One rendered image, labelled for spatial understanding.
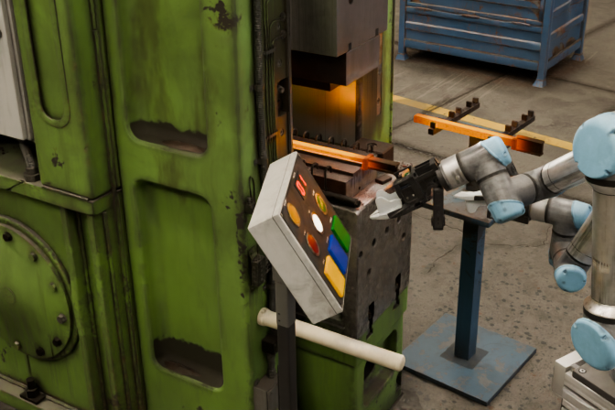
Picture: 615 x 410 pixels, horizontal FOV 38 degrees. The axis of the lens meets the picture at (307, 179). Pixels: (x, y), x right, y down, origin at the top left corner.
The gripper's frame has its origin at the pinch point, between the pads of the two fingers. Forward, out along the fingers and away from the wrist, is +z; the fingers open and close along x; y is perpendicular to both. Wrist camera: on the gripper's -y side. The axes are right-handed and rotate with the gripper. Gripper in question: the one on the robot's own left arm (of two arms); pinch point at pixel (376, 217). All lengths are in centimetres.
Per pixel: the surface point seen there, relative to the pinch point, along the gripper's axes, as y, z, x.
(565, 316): -129, -12, -120
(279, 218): 21.5, 10.7, 26.9
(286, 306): -6.1, 28.0, 11.6
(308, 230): 11.8, 10.3, 16.9
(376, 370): -76, 44, -55
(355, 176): -3.3, 10.4, -40.7
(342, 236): -0.2, 9.6, 1.2
